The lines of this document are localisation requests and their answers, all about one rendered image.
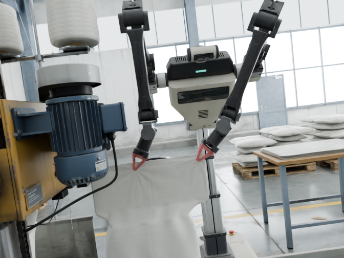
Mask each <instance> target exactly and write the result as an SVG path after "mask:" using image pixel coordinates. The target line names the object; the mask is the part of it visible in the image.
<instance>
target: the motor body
mask: <svg viewBox="0 0 344 258"><path fill-rule="evenodd" d="M97 101H99V97H98V96H96V95H80V96H68V97H59V98H53V99H49V100H46V106H47V107H46V111H49V114H50V112H51V111H52V113H53V119H54V126H55V131H53V128H52V121H51V114H50V121H51V128H52V132H50V139H51V145H52V151H53V152H56V153H57V156H55V157H54V158H53V159H54V163H53V165H55V170H56V176H57V179H58V180H59V181H60V183H61V184H64V185H81V184H87V183H91V182H95V181H97V180H100V179H102V178H103V177H105V176H106V175H107V172H108V170H109V165H108V157H107V152H106V149H105V148H102V145H103V140H102V132H101V125H100V118H99V111H98V103H97Z"/></svg>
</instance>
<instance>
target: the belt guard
mask: <svg viewBox="0 0 344 258"><path fill-rule="evenodd" d="M35 77H36V80H35V82H36V83H37V85H36V87H37V90H38V96H39V101H40V102H42V101H46V100H49V99H51V98H49V96H50V91H49V90H50V89H52V88H57V87H64V86H70V85H90V86H91V87H92V88H95V87H98V86H100V85H102V82H101V75H100V68H99V67H98V66H96V65H93V64H87V63H62V64H53V65H49V66H45V67H41V68H38V69H37V70H35Z"/></svg>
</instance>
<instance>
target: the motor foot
mask: <svg viewBox="0 0 344 258"><path fill-rule="evenodd" d="M11 113H12V119H13V125H14V131H15V133H17V136H16V140H23V139H29V138H34V137H38V136H39V134H42V133H50V132H52V128H53V131H55V126H54V119H53V113H52V111H51V112H50V114H51V121H52V128H51V121H50V114H49V111H46V112H36V110H35V109H34V108H20V107H14V108H12V109H11Z"/></svg>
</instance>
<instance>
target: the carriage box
mask: <svg viewBox="0 0 344 258"><path fill-rule="evenodd" d="M46 107H47V106H46V103H42V102H30V101H18V100H8V99H0V118H2V123H3V129H4V135H5V141H6V147H7V148H2V149H0V223H1V222H9V221H17V220H18V221H19V222H20V221H24V220H25V219H26V218H27V216H29V215H30V214H31V213H33V212H34V211H35V210H37V209H38V208H40V207H41V206H42V205H43V204H45V203H46V202H47V201H49V200H50V199H51V198H53V197H54V196H55V195H56V194H58V193H59V192H60V191H62V190H63V189H64V188H66V187H67V186H69V185H64V184H61V183H60V181H59V180H58V179H57V176H56V170H55V165H53V163H54V159H53V158H54V157H55V156H57V153H56V152H52V151H51V147H50V141H49V134H48V133H42V134H39V136H38V137H34V138H29V139H23V140H16V136H17V133H15V131H14V125H13V119H12V113H11V109H12V108H34V109H35V110H36V112H46ZM39 184H41V187H42V193H43V197H44V198H43V199H42V200H40V201H39V202H38V203H36V204H35V205H34V206H32V207H31V208H30V209H29V204H28V198H27V192H28V191H29V190H31V189H33V188H34V187H36V186H37V185H39ZM17 216H18V217H17Z"/></svg>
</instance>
